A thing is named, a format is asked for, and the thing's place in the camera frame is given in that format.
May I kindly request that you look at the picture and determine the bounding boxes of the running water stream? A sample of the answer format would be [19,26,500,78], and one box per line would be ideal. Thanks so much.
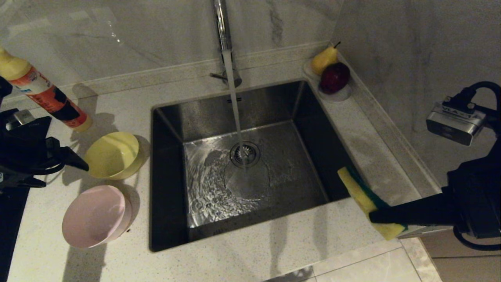
[222,50,249,173]

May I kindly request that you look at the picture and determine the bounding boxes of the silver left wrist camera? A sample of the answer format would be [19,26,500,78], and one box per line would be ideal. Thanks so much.
[5,109,36,130]

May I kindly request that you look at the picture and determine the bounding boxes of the orange detergent bottle yellow cap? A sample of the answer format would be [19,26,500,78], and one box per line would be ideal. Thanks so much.
[0,47,94,132]

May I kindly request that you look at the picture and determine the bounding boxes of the chrome faucet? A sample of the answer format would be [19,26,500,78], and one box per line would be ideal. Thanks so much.
[209,0,243,89]

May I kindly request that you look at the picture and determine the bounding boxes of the stainless steel sink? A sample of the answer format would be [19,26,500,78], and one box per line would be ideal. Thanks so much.
[149,80,369,252]

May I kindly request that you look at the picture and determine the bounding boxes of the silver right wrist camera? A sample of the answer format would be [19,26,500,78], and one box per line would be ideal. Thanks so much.
[426,100,488,146]

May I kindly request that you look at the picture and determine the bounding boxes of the yellow pear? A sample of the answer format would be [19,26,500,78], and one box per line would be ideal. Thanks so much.
[311,42,340,77]

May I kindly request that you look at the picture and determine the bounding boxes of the round metal drain strainer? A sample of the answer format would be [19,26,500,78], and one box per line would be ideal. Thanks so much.
[230,141,261,169]

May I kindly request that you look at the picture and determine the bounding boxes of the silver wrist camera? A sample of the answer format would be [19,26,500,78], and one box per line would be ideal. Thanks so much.
[5,109,36,130]
[426,100,488,146]

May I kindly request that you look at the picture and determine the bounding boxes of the green yellow sponge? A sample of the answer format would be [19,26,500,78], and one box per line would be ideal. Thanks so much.
[337,166,409,241]

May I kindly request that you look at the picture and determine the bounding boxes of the yellow plastic bowl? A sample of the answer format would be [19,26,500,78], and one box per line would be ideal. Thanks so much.
[84,132,145,181]

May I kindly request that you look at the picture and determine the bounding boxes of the pink plastic bowl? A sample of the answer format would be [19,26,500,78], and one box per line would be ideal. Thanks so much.
[62,185,133,249]

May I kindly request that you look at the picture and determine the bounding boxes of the dark red apple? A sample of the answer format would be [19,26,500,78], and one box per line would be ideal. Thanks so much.
[319,63,350,95]

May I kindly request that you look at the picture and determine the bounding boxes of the black induction cooktop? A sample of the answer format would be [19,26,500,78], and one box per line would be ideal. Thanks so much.
[0,116,52,282]

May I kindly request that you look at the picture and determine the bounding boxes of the small white dish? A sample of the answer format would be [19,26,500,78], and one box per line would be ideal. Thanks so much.
[302,59,352,103]

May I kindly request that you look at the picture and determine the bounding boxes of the thick black hose cable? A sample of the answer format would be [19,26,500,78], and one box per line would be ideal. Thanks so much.
[450,81,501,251]

